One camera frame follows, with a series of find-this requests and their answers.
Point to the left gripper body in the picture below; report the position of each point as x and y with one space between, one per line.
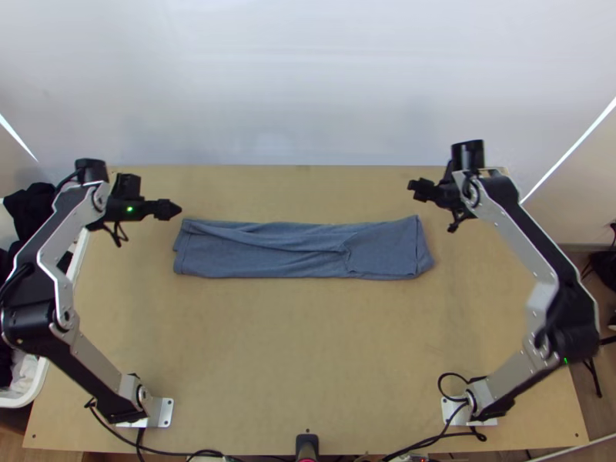
137 209

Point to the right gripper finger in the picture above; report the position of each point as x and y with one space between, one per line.
419 196
415 184

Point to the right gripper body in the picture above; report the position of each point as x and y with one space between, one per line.
442 195

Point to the grey t-shirt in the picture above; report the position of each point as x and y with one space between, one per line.
298 248

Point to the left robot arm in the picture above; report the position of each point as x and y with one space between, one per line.
48 250

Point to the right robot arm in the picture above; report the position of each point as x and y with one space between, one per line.
505 226

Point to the heap of clothes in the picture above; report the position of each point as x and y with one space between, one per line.
29 202

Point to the white laundry basket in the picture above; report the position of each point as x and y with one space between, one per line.
24 399

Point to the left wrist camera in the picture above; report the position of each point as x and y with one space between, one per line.
127 186

